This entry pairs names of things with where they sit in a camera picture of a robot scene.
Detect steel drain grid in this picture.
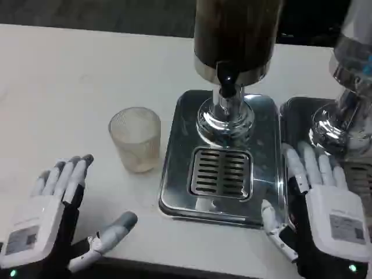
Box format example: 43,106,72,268
190,146,253,200

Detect black dispenser tap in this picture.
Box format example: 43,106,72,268
215,62,238,99

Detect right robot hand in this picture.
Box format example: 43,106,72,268
261,141,372,279

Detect clear drink dispenser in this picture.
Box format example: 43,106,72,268
309,0,372,155

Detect clear ribbed glass cup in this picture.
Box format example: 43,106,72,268
108,106,162,174

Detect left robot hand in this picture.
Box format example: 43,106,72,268
0,153,138,279

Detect dark drink dispenser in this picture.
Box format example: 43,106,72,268
194,0,284,146

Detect steel drip tray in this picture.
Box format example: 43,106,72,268
158,90,285,230
278,96,372,204

